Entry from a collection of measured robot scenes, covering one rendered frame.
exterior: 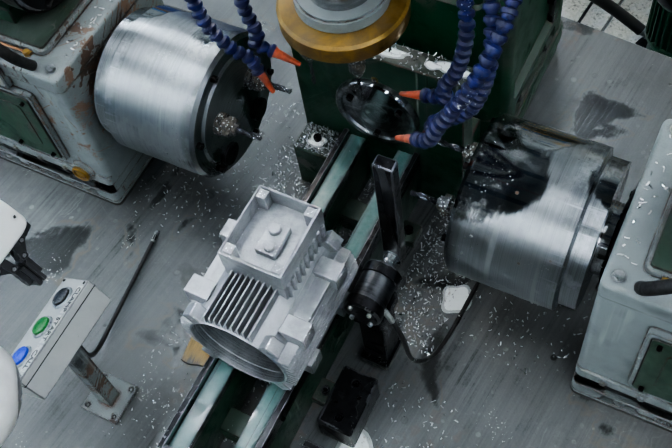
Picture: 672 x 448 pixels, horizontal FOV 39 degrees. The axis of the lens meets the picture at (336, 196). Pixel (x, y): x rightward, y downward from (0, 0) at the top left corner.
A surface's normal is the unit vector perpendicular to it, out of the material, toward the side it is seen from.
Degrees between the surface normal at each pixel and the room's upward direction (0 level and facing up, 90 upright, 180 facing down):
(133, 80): 36
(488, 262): 73
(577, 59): 0
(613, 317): 90
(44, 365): 58
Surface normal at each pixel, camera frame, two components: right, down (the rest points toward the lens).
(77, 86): 0.89, 0.33
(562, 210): -0.28, -0.16
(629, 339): -0.45, 0.78
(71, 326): 0.70, 0.00
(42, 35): -0.11, -0.53
